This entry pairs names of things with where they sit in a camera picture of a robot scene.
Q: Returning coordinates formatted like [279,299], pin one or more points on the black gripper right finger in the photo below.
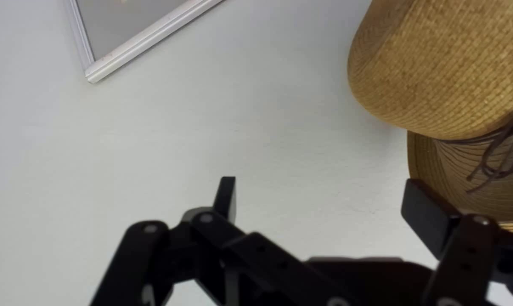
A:
[472,250]

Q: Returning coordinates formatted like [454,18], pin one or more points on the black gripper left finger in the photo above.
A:
[229,265]

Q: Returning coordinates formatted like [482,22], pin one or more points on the tan straw hat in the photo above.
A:
[442,69]

